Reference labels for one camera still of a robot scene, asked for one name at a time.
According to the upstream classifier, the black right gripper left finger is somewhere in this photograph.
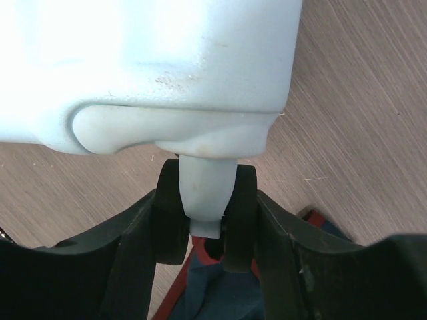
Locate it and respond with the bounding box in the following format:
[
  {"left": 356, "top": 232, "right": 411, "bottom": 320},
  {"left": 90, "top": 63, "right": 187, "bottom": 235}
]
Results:
[{"left": 0, "top": 189, "right": 157, "bottom": 320}]

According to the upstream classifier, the mint green suitcase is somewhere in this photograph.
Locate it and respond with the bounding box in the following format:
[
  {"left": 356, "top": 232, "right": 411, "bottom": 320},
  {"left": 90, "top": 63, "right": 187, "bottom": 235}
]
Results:
[{"left": 0, "top": 0, "right": 304, "bottom": 275}]

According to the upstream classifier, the navy garment with red trim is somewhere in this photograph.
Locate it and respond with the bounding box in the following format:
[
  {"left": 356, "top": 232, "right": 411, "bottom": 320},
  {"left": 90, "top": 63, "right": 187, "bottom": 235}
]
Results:
[{"left": 151, "top": 206, "right": 354, "bottom": 320}]

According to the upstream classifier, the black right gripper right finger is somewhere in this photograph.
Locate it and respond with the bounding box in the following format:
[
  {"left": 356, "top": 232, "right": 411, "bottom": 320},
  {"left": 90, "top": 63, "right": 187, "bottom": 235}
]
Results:
[{"left": 255, "top": 189, "right": 427, "bottom": 320}]

